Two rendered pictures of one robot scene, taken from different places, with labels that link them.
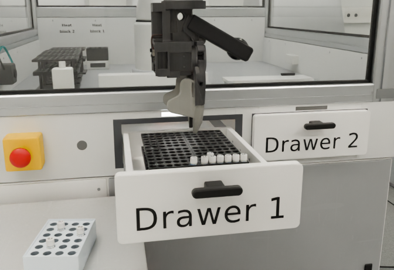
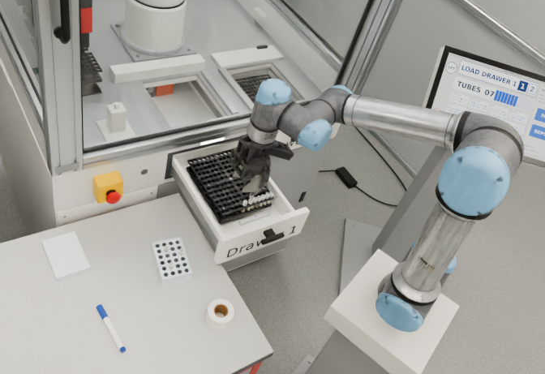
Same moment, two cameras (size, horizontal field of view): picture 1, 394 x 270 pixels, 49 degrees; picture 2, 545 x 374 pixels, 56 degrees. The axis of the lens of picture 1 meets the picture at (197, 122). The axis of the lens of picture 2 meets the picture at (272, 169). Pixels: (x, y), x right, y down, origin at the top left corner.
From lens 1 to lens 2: 1.01 m
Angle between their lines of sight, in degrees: 42
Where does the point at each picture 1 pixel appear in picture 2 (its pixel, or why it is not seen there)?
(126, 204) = (225, 250)
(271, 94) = not seen: hidden behind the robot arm
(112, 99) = (169, 143)
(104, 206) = (165, 210)
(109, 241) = (188, 246)
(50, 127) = (124, 166)
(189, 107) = (254, 187)
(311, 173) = not seen: hidden behind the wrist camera
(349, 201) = (302, 164)
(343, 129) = not seen: hidden behind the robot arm
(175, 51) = (255, 168)
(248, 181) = (283, 224)
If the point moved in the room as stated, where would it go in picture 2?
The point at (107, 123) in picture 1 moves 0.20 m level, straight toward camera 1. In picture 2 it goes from (164, 156) to (195, 205)
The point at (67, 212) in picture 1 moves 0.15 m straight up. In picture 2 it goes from (143, 221) to (147, 187)
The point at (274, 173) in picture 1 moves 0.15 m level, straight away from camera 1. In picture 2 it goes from (296, 217) to (285, 178)
